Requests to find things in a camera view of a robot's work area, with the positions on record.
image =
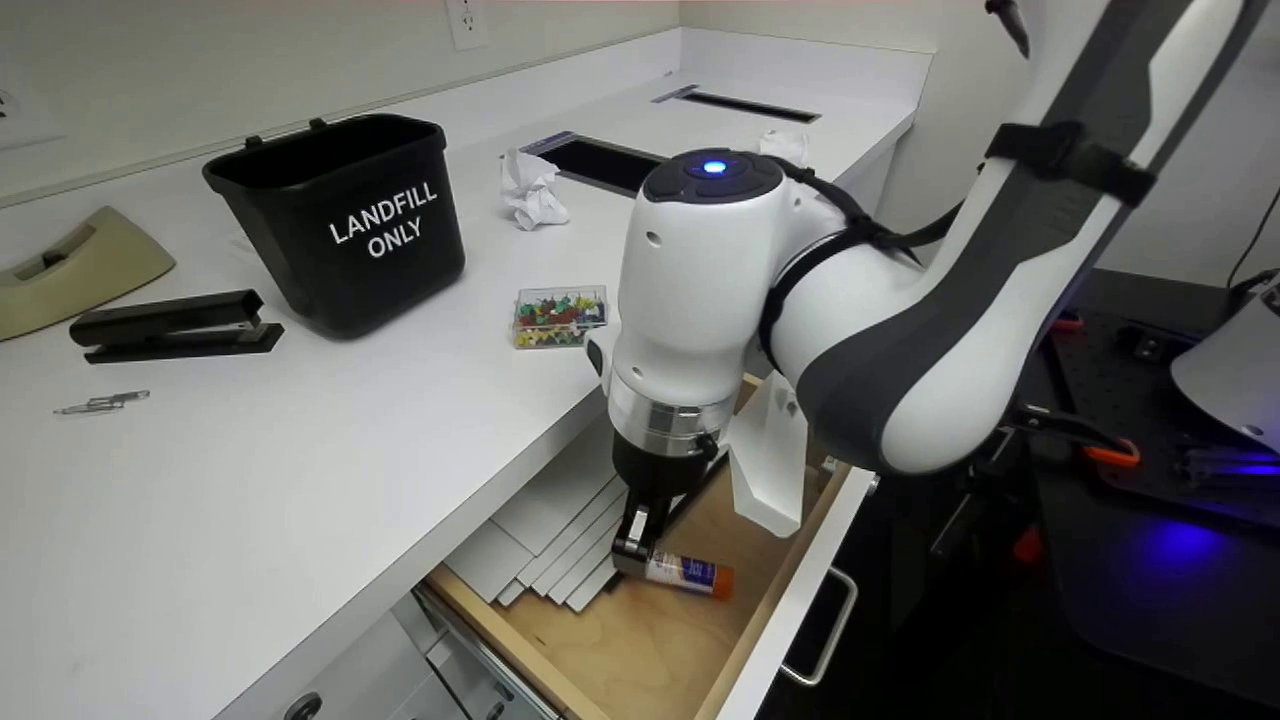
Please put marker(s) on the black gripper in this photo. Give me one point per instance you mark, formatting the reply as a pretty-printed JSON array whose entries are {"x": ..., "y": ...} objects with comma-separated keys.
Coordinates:
[{"x": 664, "y": 466}]

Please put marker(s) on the orange white glue stick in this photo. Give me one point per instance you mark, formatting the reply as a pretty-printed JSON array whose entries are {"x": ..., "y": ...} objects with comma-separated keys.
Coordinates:
[{"x": 689, "y": 575}]

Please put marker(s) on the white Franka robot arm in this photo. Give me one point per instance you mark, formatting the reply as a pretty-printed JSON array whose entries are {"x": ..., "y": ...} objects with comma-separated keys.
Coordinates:
[{"x": 934, "y": 304}]

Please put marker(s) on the white sheet in drawer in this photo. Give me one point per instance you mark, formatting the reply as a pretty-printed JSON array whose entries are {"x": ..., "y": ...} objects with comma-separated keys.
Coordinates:
[
  {"x": 527, "y": 514},
  {"x": 597, "y": 580},
  {"x": 576, "y": 561},
  {"x": 560, "y": 544}
]

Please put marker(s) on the open wooden drawer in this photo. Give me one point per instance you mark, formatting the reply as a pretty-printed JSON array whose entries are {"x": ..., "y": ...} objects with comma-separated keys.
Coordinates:
[{"x": 664, "y": 643}]

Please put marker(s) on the white lower cabinet drawer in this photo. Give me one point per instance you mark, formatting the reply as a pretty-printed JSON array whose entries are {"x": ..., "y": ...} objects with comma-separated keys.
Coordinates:
[{"x": 387, "y": 666}]

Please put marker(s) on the clear box of push pins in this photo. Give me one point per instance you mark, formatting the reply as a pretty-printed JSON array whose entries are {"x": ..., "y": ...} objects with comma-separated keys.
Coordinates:
[{"x": 560, "y": 316}]

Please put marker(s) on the crumpled white paper ball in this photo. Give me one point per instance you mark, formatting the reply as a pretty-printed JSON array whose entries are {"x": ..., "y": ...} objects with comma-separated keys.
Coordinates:
[{"x": 531, "y": 189}]

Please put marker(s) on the black landfill bin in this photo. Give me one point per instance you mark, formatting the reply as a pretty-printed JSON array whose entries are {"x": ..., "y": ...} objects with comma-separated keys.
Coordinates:
[{"x": 355, "y": 224}]

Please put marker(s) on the orange black clamp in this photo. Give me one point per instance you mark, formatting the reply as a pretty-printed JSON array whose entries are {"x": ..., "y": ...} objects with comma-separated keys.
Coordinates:
[{"x": 1102, "y": 450}]

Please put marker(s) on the black stapler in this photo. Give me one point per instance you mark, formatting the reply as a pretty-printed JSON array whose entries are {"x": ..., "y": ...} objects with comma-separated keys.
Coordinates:
[{"x": 173, "y": 324}]

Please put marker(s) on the white rounded device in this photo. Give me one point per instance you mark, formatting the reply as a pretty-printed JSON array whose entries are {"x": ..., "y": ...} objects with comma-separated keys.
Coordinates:
[{"x": 1232, "y": 364}]

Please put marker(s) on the beige tape dispenser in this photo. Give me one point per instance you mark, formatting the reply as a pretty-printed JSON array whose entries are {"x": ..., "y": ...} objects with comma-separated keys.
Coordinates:
[{"x": 74, "y": 273}]

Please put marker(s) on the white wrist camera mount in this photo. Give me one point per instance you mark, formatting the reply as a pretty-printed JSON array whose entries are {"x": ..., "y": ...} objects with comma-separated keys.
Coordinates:
[{"x": 769, "y": 466}]

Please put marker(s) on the white wall outlet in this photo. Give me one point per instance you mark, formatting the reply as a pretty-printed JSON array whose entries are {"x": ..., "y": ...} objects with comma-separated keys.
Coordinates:
[{"x": 466, "y": 20}]

